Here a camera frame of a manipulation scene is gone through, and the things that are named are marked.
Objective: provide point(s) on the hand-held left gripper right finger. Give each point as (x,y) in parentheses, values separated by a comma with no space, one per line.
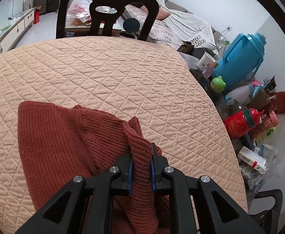
(152,175)

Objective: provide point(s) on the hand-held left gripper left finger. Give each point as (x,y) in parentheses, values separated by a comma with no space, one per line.
(130,175)

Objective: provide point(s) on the rust red knit sweater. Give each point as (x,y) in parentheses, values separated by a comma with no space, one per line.
(59,136)

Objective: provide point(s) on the red drink bottle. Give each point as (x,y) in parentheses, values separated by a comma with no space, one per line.
(237,124)

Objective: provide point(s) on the white medicine box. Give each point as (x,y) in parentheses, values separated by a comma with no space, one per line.
(250,159)

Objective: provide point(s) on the beige quilted table cover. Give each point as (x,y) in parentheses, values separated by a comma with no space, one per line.
(96,73)

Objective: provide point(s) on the green frog toy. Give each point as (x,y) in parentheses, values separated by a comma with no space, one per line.
(217,84)

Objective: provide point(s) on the white bottle with blue cap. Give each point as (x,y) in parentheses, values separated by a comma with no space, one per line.
(239,93)

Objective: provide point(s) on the white cup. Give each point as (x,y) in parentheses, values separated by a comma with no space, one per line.
(205,62)

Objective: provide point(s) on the pink cup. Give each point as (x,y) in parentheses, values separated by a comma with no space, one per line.
(269,124)

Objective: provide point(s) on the brown purse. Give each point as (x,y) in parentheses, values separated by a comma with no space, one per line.
(185,47)

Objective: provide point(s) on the wicker basket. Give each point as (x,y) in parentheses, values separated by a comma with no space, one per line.
(261,100)

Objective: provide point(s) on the sofa with floral cover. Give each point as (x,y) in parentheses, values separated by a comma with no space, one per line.
(164,31)

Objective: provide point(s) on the dark red tote bag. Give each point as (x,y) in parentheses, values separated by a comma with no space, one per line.
(278,102)

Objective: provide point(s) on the blue thermos jug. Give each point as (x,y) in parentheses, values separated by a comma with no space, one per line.
(237,56)

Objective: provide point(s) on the clear plastic bottle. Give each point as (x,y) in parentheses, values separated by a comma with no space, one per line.
(221,45)

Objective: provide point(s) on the glass coffee table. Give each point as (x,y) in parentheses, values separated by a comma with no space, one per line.
(118,28)

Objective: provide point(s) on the black box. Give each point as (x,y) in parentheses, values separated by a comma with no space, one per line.
(270,85)

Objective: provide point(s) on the black round object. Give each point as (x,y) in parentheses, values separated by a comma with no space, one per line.
(130,24)

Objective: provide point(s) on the white printed cloth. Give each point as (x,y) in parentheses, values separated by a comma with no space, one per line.
(191,26)

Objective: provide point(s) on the pink pillow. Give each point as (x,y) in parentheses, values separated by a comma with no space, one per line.
(163,13)

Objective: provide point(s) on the white red plastic bag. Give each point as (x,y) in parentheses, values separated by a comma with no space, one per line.
(80,7)

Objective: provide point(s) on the white TV cabinet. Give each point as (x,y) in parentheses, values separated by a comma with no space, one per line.
(8,33)

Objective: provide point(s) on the framed picture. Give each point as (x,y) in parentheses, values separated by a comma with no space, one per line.
(28,3)

